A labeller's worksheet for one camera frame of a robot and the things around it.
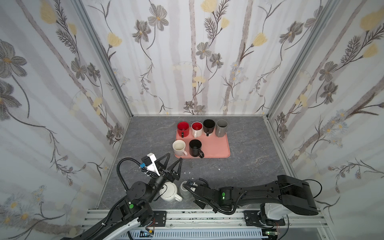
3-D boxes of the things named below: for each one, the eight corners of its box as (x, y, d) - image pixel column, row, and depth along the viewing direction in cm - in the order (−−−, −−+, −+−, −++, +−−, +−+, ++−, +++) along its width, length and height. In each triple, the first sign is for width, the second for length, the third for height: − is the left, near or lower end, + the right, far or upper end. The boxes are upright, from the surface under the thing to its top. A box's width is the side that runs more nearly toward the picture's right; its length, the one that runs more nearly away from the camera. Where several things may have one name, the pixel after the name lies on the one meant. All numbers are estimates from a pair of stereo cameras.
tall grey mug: (215, 139, 106) (217, 130, 98) (214, 128, 113) (216, 119, 105) (226, 139, 106) (229, 130, 99) (224, 128, 113) (227, 119, 105)
